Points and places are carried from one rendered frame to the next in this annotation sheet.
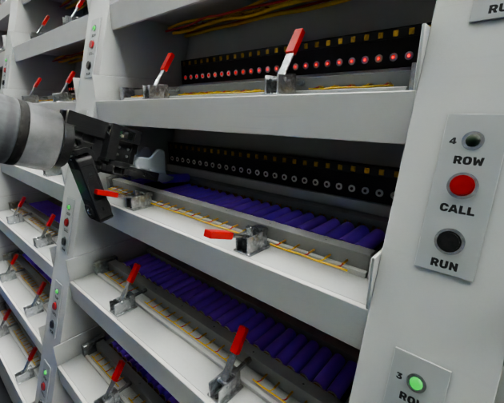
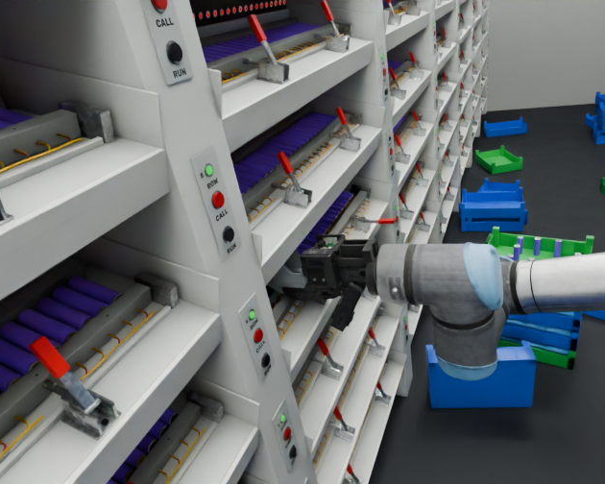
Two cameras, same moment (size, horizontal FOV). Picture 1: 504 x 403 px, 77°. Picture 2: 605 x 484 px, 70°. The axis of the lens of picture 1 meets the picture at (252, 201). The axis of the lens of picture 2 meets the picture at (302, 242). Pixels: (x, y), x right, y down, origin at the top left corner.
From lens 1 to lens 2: 1.14 m
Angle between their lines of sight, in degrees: 96
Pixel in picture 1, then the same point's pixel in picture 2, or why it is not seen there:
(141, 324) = (343, 351)
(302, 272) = (373, 213)
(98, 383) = (329, 457)
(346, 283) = (375, 205)
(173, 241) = not seen: hidden behind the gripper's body
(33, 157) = not seen: hidden behind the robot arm
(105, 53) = (237, 197)
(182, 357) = (358, 318)
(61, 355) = not seen: outside the picture
